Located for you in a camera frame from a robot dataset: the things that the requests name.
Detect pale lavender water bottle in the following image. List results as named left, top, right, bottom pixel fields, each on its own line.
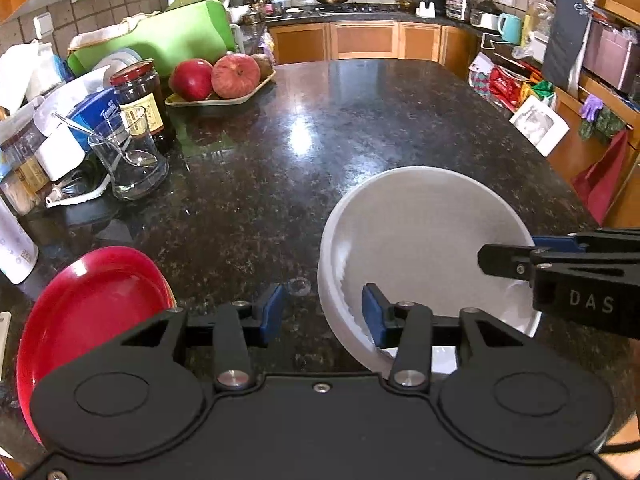
left=0, top=195, right=40, bottom=285

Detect gas stove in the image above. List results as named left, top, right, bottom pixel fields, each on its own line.
left=312, top=2, right=401, bottom=15

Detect white box with window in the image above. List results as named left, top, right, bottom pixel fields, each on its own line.
left=509, top=95, right=570, bottom=157

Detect white small cooker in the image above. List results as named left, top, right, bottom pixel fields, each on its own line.
left=470, top=0, right=501, bottom=31

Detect pink storage box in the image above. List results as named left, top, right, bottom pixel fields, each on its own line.
left=582, top=20, right=640, bottom=93

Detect dark apron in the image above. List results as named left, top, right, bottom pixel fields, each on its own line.
left=541, top=0, right=599, bottom=92

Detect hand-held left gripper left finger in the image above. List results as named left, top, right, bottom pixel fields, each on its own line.
left=120, top=282, right=287, bottom=392

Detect deep red apple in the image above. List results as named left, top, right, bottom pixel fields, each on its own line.
left=169, top=59, right=215, bottom=102

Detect wooden base cabinets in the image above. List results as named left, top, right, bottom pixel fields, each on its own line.
left=267, top=20, right=481, bottom=78

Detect white rectangular block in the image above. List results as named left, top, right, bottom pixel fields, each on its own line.
left=36, top=122, right=86, bottom=181

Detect white plastic tray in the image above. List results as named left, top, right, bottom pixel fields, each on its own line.
left=45, top=160, right=121, bottom=208

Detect metal spoon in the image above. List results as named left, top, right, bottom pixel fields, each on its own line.
left=52, top=112, right=158, bottom=167

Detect clear drinking glass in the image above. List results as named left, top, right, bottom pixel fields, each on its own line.
left=87, top=106, right=170, bottom=201

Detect red plastic plate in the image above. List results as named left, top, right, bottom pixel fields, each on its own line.
left=16, top=246, right=176, bottom=443

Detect white patterned bag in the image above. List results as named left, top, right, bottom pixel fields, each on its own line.
left=468, top=51, right=496, bottom=98

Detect green cutting board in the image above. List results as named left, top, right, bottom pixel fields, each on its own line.
left=66, top=0, right=237, bottom=78

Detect red snack bag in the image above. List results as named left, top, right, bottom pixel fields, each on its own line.
left=487, top=65, right=526, bottom=108

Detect white ribbed bowl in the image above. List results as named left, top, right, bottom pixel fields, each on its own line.
left=317, top=166, right=544, bottom=376

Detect dark sauce jar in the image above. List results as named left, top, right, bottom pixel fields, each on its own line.
left=110, top=59, right=166, bottom=136

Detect white cloth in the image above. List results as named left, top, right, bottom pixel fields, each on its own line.
left=67, top=10, right=151, bottom=51

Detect teal mug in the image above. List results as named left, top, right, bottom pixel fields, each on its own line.
left=497, top=12, right=523, bottom=46

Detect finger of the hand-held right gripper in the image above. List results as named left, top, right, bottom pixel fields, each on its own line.
left=531, top=229, right=640, bottom=257
left=477, top=242, right=640, bottom=281

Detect clear plastic jug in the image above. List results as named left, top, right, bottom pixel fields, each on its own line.
left=520, top=0, right=557, bottom=51

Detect clear jar with yellow label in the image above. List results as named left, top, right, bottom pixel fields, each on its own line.
left=0, top=105, right=51, bottom=216

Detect brown fruit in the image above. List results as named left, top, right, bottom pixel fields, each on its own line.
left=250, top=53, right=275, bottom=81

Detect purple glove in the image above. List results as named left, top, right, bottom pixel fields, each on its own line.
left=580, top=94, right=606, bottom=122

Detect blue tissue pack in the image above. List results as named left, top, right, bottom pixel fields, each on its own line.
left=37, top=67, right=131, bottom=146

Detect green snack bag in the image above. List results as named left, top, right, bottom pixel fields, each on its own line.
left=520, top=80, right=556, bottom=106

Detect pink red apple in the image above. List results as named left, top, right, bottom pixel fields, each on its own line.
left=211, top=53, right=262, bottom=99

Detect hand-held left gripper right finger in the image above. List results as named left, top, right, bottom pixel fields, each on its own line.
left=361, top=282, right=526, bottom=391

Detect green patterned cloth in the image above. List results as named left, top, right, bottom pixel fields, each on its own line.
left=579, top=107, right=626, bottom=141

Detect pale fruit tray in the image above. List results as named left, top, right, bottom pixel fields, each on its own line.
left=165, top=70, right=277, bottom=107

